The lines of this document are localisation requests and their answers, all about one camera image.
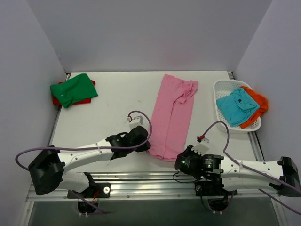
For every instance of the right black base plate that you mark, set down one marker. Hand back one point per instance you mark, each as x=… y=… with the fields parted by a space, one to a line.
x=212 y=188

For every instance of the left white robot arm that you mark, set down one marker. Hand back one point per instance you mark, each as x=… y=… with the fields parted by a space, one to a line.
x=53 y=167

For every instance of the green folded t-shirt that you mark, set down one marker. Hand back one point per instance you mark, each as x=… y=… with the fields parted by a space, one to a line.
x=74 y=90

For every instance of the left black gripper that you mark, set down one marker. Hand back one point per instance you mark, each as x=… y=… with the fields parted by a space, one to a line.
x=143 y=145

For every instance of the orange t-shirt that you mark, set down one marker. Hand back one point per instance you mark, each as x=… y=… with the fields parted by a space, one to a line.
x=263 y=106

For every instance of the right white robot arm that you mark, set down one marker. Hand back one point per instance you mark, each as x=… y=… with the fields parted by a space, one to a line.
x=279 y=176

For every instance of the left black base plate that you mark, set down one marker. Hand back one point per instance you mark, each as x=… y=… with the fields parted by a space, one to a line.
x=96 y=190

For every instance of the red folded t-shirt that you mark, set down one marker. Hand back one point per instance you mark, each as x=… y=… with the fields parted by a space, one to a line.
x=85 y=101

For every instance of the white perforated plastic basket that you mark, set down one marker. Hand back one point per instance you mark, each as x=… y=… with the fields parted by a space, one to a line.
x=223 y=88

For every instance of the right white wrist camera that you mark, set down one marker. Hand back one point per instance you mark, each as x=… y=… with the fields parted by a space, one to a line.
x=202 y=146

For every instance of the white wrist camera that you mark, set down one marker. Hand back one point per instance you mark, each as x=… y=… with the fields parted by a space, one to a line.
x=134 y=122
x=202 y=146

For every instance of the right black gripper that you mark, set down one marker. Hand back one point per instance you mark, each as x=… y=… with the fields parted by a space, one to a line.
x=182 y=161

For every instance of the pink t-shirt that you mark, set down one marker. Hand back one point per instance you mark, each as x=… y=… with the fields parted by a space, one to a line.
x=171 y=117

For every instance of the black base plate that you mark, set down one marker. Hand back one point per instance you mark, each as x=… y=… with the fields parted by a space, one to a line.
x=96 y=190
x=212 y=188

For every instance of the turquoise t-shirt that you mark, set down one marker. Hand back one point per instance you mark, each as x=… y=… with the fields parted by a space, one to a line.
x=237 y=107

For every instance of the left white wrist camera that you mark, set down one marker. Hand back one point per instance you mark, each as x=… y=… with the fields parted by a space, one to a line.
x=134 y=122

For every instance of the aluminium rail frame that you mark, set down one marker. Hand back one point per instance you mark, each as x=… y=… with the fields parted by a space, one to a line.
x=140 y=176

